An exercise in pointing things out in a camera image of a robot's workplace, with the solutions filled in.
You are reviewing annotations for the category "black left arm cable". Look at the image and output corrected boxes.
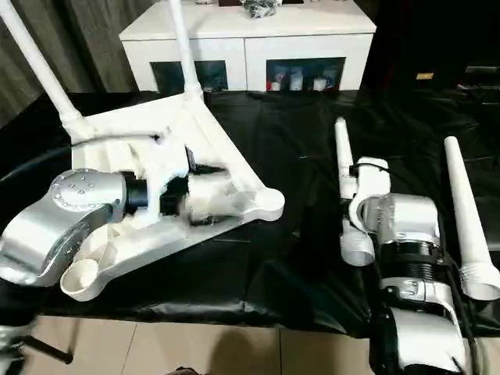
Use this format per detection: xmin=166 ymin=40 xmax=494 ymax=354
xmin=0 ymin=132 xmax=166 ymax=185

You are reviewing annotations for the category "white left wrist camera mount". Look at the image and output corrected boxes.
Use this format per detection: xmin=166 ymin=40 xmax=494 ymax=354
xmin=132 ymin=132 xmax=197 ymax=232

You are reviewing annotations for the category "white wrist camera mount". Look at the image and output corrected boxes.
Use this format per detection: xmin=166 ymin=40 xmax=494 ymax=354
xmin=132 ymin=132 xmax=197 ymax=232
xmin=348 ymin=157 xmax=392 ymax=236

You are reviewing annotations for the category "black and white bundle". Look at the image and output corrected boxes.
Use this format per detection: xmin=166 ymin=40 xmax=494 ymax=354
xmin=240 ymin=0 xmax=279 ymax=20

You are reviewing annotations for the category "grey-green curtain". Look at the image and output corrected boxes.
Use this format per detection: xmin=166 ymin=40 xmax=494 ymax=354
xmin=0 ymin=0 xmax=173 ymax=128

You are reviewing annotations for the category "white plastic table top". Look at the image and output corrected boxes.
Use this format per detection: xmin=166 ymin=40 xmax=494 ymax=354
xmin=60 ymin=91 xmax=286 ymax=305

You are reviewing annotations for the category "black mat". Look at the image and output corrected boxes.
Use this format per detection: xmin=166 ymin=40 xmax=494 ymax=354
xmin=0 ymin=87 xmax=500 ymax=340

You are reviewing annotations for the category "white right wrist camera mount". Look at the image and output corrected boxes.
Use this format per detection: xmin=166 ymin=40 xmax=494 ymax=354
xmin=348 ymin=157 xmax=392 ymax=236

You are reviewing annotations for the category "white plastic table leg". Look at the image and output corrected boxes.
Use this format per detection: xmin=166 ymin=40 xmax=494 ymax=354
xmin=0 ymin=0 xmax=95 ymax=145
xmin=167 ymin=0 xmax=205 ymax=99
xmin=444 ymin=135 xmax=500 ymax=303
xmin=334 ymin=116 xmax=379 ymax=267

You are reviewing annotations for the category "white cabinet with glass doors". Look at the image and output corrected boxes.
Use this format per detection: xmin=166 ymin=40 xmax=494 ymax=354
xmin=119 ymin=0 xmax=378 ymax=94

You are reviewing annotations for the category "black tripod stand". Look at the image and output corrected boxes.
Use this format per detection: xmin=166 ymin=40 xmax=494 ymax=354
xmin=21 ymin=334 xmax=76 ymax=365

